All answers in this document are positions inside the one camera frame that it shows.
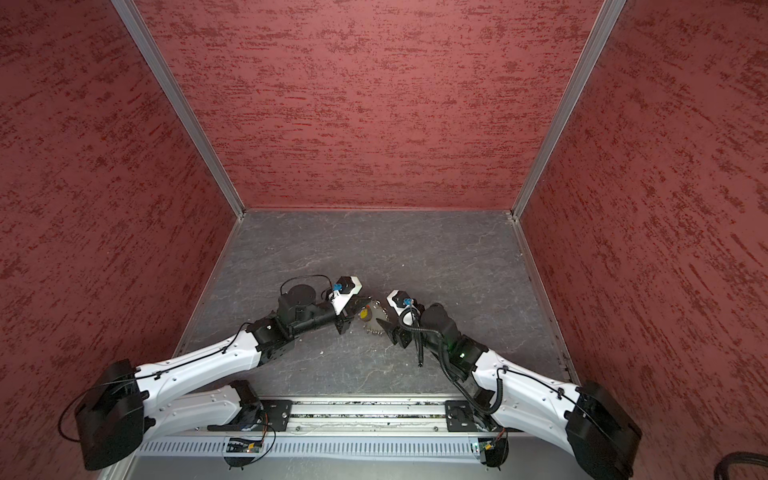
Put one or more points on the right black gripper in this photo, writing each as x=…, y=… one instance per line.
x=398, y=334

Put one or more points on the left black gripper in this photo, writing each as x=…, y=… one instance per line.
x=347, y=313

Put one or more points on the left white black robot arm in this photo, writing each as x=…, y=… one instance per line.
x=129, y=405

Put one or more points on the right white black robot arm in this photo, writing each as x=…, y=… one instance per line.
x=483, y=377

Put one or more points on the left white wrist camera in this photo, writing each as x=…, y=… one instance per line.
x=342, y=292

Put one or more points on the aluminium front rail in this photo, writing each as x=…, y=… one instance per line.
x=366, y=414

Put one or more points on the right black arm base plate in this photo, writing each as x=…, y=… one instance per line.
x=460, y=417

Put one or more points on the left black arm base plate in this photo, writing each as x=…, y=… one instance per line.
x=267, y=415

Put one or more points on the white slotted cable duct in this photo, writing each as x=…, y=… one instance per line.
x=430, y=449

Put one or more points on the left aluminium corner post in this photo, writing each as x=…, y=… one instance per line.
x=134, y=23

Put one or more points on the aluminium corner post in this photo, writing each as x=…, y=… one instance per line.
x=603, y=26
x=134, y=23

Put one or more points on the right aluminium corner post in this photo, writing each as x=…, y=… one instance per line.
x=603, y=26

